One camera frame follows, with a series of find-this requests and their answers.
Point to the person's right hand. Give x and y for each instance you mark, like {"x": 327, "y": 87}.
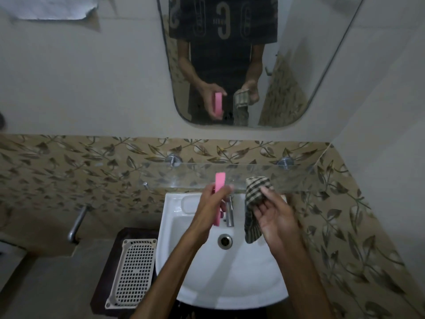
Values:
{"x": 277, "y": 225}

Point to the person's right thumb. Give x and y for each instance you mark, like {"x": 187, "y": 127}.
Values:
{"x": 259, "y": 218}

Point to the chrome shelf bracket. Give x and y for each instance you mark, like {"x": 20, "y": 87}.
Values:
{"x": 285, "y": 162}
{"x": 173, "y": 160}

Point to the checked cloth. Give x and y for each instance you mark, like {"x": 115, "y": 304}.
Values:
{"x": 252, "y": 195}

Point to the white ceramic sink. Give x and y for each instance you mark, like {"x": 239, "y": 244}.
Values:
{"x": 232, "y": 275}

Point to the rounded wall mirror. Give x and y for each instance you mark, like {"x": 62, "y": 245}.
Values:
{"x": 292, "y": 63}

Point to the white torn paper sheet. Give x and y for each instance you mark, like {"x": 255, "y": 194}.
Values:
{"x": 46, "y": 6}

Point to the metal sink drain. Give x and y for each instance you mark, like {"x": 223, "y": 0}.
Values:
{"x": 225, "y": 241}

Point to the chrome wall tap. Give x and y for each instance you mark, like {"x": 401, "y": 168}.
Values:
{"x": 78, "y": 224}

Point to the dark wooden stand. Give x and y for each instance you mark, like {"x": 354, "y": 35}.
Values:
{"x": 106, "y": 262}

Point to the person's left thumb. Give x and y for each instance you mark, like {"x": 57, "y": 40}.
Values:
{"x": 223, "y": 191}

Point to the white ceramic fixture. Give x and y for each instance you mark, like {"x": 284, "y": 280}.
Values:
{"x": 10, "y": 262}

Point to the clear glass shelf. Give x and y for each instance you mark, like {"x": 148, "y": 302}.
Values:
{"x": 186, "y": 176}

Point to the small chrome wall valve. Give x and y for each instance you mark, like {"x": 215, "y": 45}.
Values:
{"x": 145, "y": 185}

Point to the white perforated plastic tray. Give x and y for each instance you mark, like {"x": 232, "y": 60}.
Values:
{"x": 132, "y": 272}

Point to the person's left hand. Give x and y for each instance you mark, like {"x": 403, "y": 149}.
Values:
{"x": 203, "y": 215}

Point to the chrome sink faucet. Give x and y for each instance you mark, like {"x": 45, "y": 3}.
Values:
{"x": 229, "y": 214}

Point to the person's right forearm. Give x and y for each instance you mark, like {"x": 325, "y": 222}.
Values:
{"x": 298, "y": 282}

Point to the person's left forearm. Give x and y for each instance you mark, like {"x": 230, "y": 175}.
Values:
{"x": 169, "y": 275}

